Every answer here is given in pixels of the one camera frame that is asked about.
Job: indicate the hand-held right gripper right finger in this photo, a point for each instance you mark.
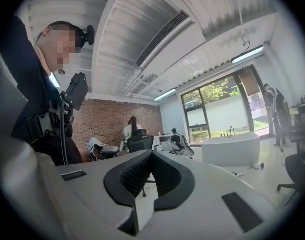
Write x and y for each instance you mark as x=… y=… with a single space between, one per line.
x=205 y=209

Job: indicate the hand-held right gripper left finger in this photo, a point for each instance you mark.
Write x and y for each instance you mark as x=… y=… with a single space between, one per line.
x=92 y=196

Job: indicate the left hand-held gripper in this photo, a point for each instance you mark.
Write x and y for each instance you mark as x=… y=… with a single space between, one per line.
x=95 y=146

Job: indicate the black office chair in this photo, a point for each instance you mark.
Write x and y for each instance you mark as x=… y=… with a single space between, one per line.
x=140 y=141
x=297 y=166

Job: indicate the white power strip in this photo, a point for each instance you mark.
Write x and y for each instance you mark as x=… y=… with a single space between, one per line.
x=240 y=174

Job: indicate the white drawer cabinet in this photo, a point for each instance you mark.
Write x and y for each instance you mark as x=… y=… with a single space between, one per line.
x=163 y=142

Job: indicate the white bathtub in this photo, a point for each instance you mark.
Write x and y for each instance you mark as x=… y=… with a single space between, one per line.
x=230 y=150

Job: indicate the small blue item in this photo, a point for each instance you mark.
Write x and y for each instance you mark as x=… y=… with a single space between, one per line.
x=262 y=166

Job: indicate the black chest harness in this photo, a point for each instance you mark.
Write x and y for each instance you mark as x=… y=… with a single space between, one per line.
x=40 y=126

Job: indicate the ceiling strip light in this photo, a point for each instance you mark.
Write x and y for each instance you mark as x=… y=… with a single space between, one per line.
x=165 y=94
x=55 y=80
x=247 y=55

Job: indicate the black tub faucet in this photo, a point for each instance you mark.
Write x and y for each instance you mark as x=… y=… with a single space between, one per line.
x=232 y=130

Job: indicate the black-framed window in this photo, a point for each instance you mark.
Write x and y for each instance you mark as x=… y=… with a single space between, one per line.
x=217 y=114

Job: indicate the person's black shirt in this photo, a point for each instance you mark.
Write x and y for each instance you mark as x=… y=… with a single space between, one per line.
x=30 y=89

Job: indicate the person's head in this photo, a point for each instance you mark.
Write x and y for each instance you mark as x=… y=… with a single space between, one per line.
x=56 y=49

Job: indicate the pink paper notes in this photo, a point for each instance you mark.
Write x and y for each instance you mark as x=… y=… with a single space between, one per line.
x=257 y=102

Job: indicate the ceiling air vent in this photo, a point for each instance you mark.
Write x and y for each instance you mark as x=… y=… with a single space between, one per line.
x=162 y=39

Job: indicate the brown board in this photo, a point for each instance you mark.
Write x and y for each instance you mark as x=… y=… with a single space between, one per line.
x=249 y=83

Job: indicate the black head-mounted camera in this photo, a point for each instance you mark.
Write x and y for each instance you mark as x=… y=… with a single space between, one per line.
x=90 y=35

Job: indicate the black frame desk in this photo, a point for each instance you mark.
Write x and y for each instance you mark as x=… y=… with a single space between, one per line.
x=302 y=106

